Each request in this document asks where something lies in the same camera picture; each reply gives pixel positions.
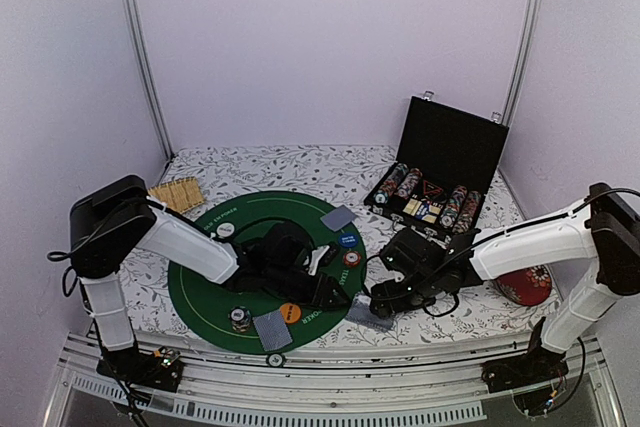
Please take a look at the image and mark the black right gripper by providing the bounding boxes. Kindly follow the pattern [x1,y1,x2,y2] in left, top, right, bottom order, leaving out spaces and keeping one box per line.
[369,271,441,321]

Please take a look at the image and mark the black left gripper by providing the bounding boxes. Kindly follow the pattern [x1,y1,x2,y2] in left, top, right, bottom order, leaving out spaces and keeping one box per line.
[266,264,354,312]

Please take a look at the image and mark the blue checked card deck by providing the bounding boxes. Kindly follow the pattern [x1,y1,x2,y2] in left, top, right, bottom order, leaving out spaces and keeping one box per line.
[345,295,393,332]

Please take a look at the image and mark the small chip stack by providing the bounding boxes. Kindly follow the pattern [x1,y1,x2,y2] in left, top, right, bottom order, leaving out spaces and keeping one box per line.
[343,250,362,268]

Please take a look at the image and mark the orange big blind button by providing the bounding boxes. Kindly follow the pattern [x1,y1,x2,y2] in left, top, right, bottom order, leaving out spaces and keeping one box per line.
[279,302,302,325]

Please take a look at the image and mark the blue small blind button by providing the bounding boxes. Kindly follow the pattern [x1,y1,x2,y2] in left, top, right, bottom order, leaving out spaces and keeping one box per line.
[338,232,359,249]

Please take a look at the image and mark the dealt cards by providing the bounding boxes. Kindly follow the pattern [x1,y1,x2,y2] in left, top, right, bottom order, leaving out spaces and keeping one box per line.
[320,205,357,232]
[253,310,294,352]

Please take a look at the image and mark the white dealer button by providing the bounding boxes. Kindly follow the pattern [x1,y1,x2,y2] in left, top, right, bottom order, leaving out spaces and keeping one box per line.
[216,222,236,238]

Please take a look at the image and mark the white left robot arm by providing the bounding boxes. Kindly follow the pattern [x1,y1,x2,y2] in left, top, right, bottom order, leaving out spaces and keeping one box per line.
[69,175,355,381]

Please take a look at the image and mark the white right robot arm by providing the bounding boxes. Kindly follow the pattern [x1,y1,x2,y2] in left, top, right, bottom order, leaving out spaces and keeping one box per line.
[366,183,639,392]

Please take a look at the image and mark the boxed card deck in case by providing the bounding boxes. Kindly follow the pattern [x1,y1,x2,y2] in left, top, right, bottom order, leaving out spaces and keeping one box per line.
[403,199,443,224]

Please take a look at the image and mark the floral white tablecloth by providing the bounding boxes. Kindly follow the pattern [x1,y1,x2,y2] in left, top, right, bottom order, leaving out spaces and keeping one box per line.
[119,146,561,349]

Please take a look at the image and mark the red triangle all-in marker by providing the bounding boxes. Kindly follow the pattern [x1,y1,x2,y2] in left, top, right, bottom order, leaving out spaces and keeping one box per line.
[422,179,444,199]

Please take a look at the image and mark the red floral bowl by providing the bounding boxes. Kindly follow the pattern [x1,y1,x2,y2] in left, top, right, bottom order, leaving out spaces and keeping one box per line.
[495,266,553,307]

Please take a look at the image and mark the green round poker mat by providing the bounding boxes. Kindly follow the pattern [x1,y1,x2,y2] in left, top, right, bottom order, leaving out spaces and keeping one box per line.
[168,191,366,355]

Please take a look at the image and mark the black poker chip case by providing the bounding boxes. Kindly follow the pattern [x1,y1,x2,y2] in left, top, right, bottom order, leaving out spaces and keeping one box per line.
[364,97,509,239]

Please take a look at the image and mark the woven bamboo tray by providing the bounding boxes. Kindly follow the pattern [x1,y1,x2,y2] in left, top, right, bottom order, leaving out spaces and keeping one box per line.
[148,177,206,214]

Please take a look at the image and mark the aluminium right corner post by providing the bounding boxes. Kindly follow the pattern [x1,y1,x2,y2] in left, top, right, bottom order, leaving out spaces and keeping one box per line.
[501,0,542,127]

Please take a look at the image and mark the aluminium corner post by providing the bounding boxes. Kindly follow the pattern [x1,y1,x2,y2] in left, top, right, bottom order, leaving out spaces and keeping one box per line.
[501,0,542,127]
[122,0,175,161]

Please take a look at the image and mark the aluminium left corner post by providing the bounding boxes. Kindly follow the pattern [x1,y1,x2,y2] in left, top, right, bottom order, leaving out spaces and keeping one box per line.
[122,0,175,161]

